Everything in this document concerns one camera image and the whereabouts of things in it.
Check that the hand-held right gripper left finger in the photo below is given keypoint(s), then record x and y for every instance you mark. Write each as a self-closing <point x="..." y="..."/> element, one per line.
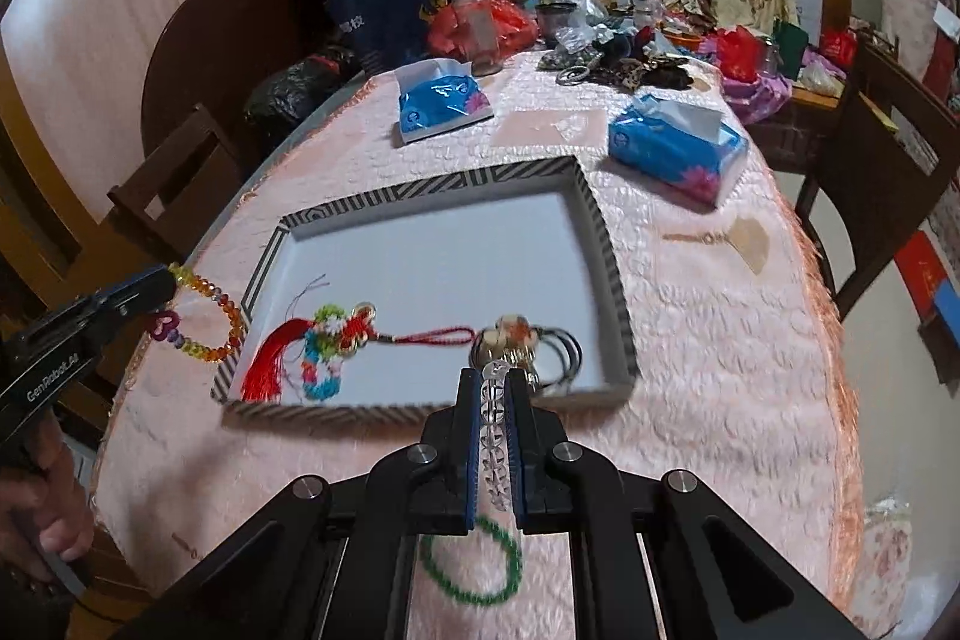
<point x="471" y="430"/>

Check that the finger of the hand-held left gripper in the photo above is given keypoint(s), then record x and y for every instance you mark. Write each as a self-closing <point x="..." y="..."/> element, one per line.
<point x="139" y="308"/>
<point x="142" y="281"/>

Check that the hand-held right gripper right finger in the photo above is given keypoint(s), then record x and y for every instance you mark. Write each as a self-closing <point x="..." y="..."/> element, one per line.
<point x="517" y="430"/>

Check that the red knot tassel ornament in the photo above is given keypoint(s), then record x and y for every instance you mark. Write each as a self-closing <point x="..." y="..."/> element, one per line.
<point x="262" y="362"/>

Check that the striped shallow cardboard box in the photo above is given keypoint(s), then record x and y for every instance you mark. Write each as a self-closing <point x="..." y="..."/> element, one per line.
<point x="450" y="250"/>

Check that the person's left hand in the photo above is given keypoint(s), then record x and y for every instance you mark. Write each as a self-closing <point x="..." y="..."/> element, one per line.
<point x="52" y="505"/>

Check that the dark wooden chair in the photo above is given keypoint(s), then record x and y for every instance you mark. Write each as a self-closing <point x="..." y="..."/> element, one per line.
<point x="885" y="160"/>
<point x="172" y="183"/>

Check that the round wooden table top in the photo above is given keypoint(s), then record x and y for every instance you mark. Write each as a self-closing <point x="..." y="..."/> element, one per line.
<point x="217" y="40"/>

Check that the blue tissue pack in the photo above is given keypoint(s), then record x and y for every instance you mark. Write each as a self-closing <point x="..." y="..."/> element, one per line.
<point x="442" y="104"/>
<point x="675" y="149"/>

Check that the dark blue shopping bag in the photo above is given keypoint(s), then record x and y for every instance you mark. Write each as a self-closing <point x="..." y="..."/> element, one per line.
<point x="390" y="18"/>

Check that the pile of dark hair accessories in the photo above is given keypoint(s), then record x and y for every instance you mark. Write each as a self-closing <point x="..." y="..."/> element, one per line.
<point x="622" y="63"/>

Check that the glass jar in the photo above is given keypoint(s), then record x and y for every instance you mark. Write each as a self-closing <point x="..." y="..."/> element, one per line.
<point x="476" y="33"/>

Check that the red plastic bag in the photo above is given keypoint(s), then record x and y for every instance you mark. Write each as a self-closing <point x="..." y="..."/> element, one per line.
<point x="517" y="25"/>

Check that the dark metal cup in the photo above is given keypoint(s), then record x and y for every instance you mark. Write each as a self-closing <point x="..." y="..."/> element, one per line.
<point x="556" y="21"/>

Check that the red flat box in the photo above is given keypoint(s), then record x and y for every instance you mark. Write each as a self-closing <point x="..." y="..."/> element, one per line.
<point x="930" y="276"/>

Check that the green box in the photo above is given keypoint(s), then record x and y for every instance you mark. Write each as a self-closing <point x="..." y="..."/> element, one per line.
<point x="791" y="40"/>

